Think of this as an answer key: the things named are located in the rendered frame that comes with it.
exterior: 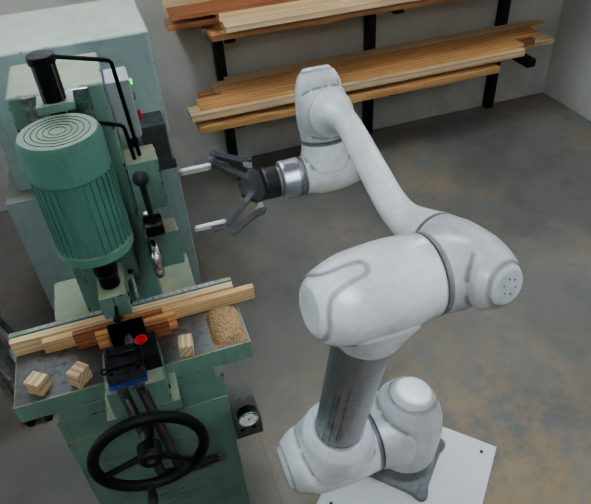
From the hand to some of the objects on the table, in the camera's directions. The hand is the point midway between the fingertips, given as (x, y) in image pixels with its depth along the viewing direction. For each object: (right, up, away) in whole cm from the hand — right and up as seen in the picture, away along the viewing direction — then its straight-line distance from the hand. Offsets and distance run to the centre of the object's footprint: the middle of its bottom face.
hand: (192, 199), depth 131 cm
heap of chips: (+4, -32, +27) cm, 42 cm away
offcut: (-5, -38, +21) cm, 44 cm away
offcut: (-40, -46, +14) cm, 63 cm away
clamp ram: (-19, -38, +21) cm, 48 cm away
